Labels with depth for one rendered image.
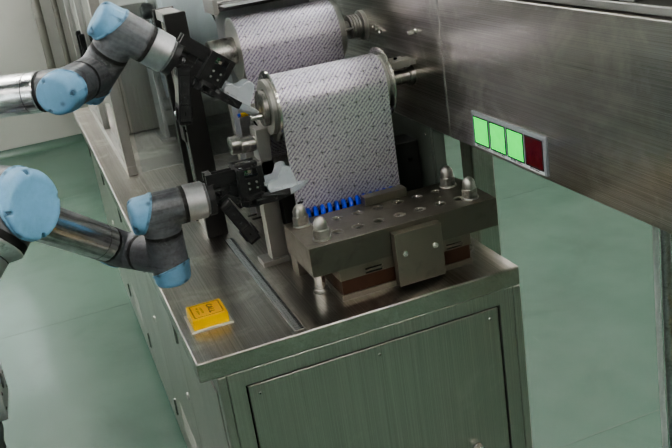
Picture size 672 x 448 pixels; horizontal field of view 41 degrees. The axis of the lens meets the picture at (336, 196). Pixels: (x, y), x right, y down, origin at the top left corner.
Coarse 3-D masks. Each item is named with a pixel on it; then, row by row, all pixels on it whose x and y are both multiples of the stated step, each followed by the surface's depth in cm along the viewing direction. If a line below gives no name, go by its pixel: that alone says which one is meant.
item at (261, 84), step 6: (384, 66) 185; (258, 84) 183; (264, 84) 179; (390, 84) 185; (264, 90) 180; (270, 90) 178; (390, 90) 185; (270, 96) 177; (390, 96) 186; (270, 102) 178; (270, 108) 179; (276, 108) 178; (276, 114) 178; (276, 120) 179; (270, 126) 182; (276, 126) 180; (270, 132) 184; (276, 132) 182
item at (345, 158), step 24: (360, 120) 184; (384, 120) 186; (288, 144) 180; (312, 144) 182; (336, 144) 184; (360, 144) 186; (384, 144) 188; (312, 168) 183; (336, 168) 185; (360, 168) 187; (384, 168) 189; (312, 192) 185; (336, 192) 187; (360, 192) 189
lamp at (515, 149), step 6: (510, 132) 157; (510, 138) 158; (516, 138) 156; (510, 144) 158; (516, 144) 156; (510, 150) 159; (516, 150) 157; (522, 150) 155; (510, 156) 159; (516, 156) 157; (522, 156) 155
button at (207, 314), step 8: (200, 304) 175; (208, 304) 174; (216, 304) 174; (192, 312) 172; (200, 312) 171; (208, 312) 171; (216, 312) 170; (224, 312) 170; (192, 320) 169; (200, 320) 169; (208, 320) 170; (216, 320) 170; (224, 320) 171; (200, 328) 169
